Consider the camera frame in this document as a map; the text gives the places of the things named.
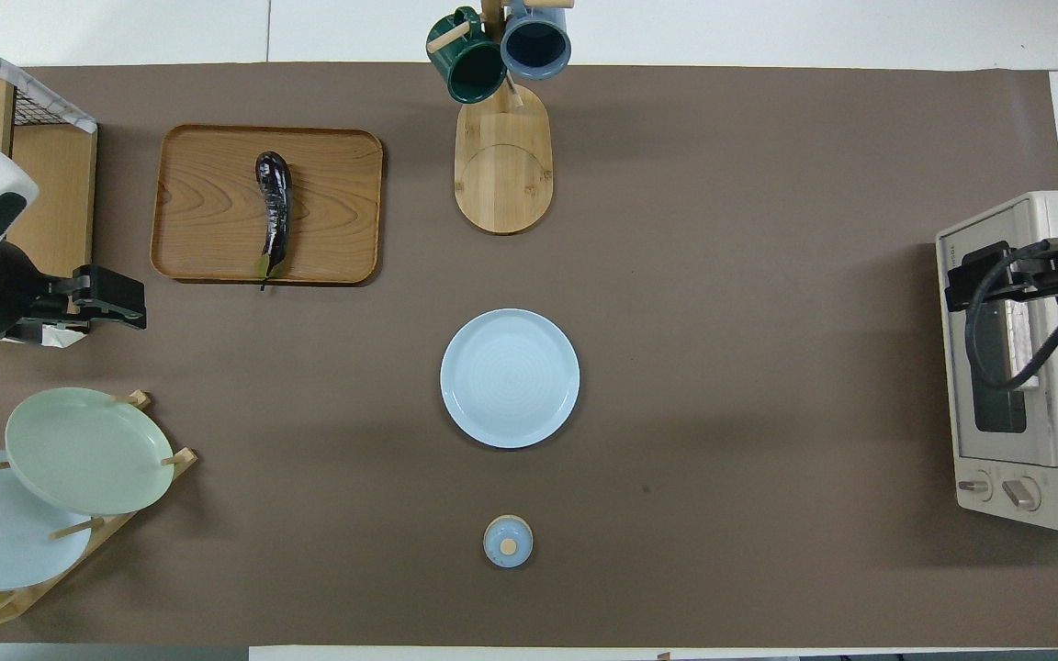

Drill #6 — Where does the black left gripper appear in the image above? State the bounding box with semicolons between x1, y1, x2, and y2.
31;264;147;333

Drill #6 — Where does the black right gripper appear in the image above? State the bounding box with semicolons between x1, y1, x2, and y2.
944;241;1058;313

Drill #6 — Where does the dark purple eggplant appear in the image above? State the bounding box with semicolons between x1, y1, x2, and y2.
255;151;294;291

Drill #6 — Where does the light blue ribbed plate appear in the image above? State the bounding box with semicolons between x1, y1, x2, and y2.
440;308;581;450

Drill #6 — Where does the rectangular wooden tray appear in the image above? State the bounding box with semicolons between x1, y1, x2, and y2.
150;124;385;286

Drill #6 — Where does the pale green plate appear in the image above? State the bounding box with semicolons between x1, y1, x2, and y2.
5;387;175;516

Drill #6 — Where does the wooden plate rack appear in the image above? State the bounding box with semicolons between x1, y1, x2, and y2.
0;390;199;630

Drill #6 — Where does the brown table mat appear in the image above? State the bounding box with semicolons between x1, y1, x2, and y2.
0;62;1058;648

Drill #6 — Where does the wooden mug tree stand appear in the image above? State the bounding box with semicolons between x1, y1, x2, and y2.
426;0;576;236

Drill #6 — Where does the dark green mug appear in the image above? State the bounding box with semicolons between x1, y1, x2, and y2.
426;6;508;105

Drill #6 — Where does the blue service bell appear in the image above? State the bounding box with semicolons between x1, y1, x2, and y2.
483;514;535;569

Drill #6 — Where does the blue mug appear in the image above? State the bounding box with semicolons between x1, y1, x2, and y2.
500;0;573;81

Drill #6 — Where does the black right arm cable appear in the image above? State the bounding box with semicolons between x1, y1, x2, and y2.
963;241;1058;391

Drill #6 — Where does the wooden shelf with wire basket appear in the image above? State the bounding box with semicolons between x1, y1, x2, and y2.
0;23;98;348

